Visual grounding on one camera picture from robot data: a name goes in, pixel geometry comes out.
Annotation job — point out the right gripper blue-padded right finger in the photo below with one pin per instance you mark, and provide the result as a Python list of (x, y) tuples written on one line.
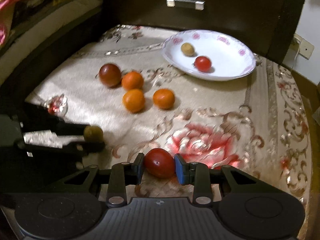
[(198, 175)]

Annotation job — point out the stacked folded bedding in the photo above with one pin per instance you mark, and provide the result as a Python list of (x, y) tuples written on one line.
[(29, 35)]

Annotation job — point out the floral embroidered beige tablecloth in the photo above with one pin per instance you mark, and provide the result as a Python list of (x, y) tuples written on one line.
[(257, 123)]

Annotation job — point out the white floral porcelain plate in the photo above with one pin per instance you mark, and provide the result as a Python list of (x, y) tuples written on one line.
[(231, 59)]

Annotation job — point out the red tomato with stem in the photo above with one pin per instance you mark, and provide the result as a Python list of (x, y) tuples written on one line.
[(203, 64)]

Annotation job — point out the dark red plum tomato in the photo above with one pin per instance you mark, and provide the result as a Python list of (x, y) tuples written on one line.
[(110, 75)]

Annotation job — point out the dark wooden drawer cabinet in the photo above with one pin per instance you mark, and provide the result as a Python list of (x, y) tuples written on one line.
[(267, 27)]

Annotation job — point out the silver drawer handle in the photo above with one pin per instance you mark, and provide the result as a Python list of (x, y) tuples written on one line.
[(189, 4)]

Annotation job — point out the orange tangerine front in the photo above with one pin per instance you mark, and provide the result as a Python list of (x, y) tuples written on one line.
[(134, 100)]

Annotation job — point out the brown longan fruit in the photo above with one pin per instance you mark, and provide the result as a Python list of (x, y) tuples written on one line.
[(93, 134), (188, 49)]

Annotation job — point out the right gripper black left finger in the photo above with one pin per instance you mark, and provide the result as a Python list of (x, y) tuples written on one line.
[(122, 175)]

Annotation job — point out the orange tangerine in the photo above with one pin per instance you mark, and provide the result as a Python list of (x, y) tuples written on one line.
[(134, 100), (132, 80), (164, 99)]

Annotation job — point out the white wall socket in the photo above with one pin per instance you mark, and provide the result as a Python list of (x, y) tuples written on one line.
[(302, 46)]

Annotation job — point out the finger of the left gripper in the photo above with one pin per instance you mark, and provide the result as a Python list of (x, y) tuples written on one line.
[(68, 154), (37, 118)]

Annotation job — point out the orange tangerine back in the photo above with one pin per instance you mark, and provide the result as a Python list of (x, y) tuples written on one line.
[(132, 80)]

